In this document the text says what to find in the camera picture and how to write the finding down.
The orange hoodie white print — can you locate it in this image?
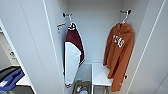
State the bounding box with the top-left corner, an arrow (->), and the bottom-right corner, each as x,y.
102,22 -> 136,93

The maroon and white jacket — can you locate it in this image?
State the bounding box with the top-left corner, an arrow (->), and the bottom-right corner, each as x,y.
62,25 -> 86,89

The white wardrobe body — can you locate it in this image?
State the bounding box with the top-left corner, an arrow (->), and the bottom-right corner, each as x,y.
43,0 -> 145,94

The white hanger of jacket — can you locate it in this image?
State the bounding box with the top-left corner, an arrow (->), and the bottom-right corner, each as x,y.
67,14 -> 77,32

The white notice orange header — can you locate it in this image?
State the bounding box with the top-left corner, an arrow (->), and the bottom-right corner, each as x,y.
55,22 -> 67,35

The white wardrobe shelf box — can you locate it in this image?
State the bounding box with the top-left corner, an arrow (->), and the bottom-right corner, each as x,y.
90,62 -> 115,94

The black wardrobe hook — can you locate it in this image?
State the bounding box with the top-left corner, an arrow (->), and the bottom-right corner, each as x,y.
119,9 -> 132,16
62,12 -> 74,19

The grey bin with items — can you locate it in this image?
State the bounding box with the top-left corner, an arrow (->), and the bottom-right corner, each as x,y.
72,79 -> 92,94

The flat white board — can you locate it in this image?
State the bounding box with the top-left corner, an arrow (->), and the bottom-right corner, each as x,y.
14,75 -> 33,88

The black side table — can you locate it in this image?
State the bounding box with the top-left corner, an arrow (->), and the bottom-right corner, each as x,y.
0,65 -> 22,74

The blue cloth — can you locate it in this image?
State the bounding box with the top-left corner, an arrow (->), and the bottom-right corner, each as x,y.
0,68 -> 26,93

